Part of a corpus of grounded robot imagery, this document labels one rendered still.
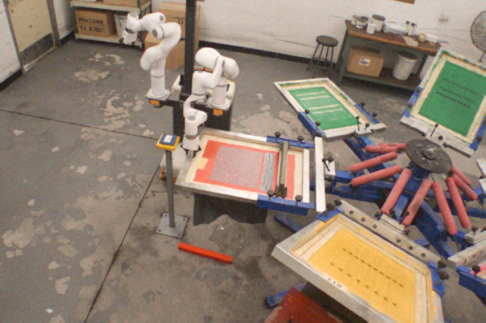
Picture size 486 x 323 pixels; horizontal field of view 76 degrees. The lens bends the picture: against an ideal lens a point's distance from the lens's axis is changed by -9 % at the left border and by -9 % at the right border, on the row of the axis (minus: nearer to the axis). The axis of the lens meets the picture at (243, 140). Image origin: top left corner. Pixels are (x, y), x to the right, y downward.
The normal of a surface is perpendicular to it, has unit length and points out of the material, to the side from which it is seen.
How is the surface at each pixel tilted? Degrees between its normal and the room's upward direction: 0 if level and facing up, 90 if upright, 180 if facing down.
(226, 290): 0
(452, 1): 90
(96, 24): 90
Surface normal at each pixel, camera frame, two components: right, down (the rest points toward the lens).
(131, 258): 0.11, -0.77
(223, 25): -0.15, 0.61
